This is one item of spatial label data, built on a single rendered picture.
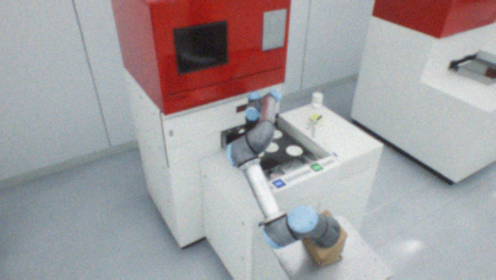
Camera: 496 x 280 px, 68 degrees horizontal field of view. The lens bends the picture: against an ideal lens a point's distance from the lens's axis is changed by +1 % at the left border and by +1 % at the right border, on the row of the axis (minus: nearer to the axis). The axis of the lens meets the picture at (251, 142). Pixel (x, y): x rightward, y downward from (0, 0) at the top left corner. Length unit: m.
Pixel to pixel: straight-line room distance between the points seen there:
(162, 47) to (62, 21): 1.58
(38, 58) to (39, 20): 0.30
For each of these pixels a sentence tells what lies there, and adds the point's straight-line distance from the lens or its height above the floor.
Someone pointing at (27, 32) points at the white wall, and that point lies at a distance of 3.34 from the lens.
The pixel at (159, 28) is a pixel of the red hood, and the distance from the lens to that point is 1.85.
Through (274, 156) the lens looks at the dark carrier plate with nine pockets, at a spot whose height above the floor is 0.90.
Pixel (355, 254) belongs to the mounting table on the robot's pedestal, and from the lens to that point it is 1.90.
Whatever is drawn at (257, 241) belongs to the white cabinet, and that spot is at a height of 0.65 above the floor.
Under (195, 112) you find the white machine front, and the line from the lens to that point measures 2.16.
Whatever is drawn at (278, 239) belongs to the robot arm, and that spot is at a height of 0.99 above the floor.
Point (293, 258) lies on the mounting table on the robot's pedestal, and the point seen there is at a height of 0.82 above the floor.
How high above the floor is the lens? 2.26
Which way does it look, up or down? 36 degrees down
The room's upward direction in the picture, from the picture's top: 1 degrees clockwise
